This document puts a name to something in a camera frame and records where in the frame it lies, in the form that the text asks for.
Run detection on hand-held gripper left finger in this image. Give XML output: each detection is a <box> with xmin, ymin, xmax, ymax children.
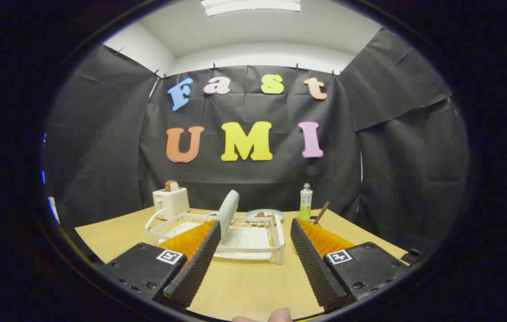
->
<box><xmin>99</xmin><ymin>219</ymin><xmax>222</xmax><ymax>309</ymax></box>

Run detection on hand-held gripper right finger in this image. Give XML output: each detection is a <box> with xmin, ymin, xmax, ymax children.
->
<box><xmin>290</xmin><ymin>218</ymin><xmax>410</xmax><ymax>309</ymax></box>

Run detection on wooden handled metal spoon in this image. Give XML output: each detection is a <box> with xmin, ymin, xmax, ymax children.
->
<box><xmin>314</xmin><ymin>201</ymin><xmax>330</xmax><ymax>224</ymax></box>

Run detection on white wire dish rack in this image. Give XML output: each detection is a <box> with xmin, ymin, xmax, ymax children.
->
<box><xmin>145</xmin><ymin>207</ymin><xmax>286</xmax><ymax>265</ymax></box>

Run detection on pale green plate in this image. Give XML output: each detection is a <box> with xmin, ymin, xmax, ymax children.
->
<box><xmin>217</xmin><ymin>190</ymin><xmax>240</xmax><ymax>237</ymax></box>

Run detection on small plate with food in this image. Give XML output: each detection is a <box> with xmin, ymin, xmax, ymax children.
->
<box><xmin>245</xmin><ymin>209</ymin><xmax>285</xmax><ymax>223</ymax></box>

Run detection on green drink bottle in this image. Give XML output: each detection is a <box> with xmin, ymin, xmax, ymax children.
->
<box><xmin>299</xmin><ymin>183</ymin><xmax>313</xmax><ymax>220</ymax></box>

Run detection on white toaster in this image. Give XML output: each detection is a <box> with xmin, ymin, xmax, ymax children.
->
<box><xmin>152</xmin><ymin>187</ymin><xmax>190</xmax><ymax>220</ymax></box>

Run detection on black backdrop cloth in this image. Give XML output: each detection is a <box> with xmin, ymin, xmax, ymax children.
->
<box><xmin>41</xmin><ymin>28</ymin><xmax>471</xmax><ymax>264</ymax></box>

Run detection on ceiling light panel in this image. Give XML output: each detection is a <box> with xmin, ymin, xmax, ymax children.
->
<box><xmin>200</xmin><ymin>0</ymin><xmax>301</xmax><ymax>17</ymax></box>

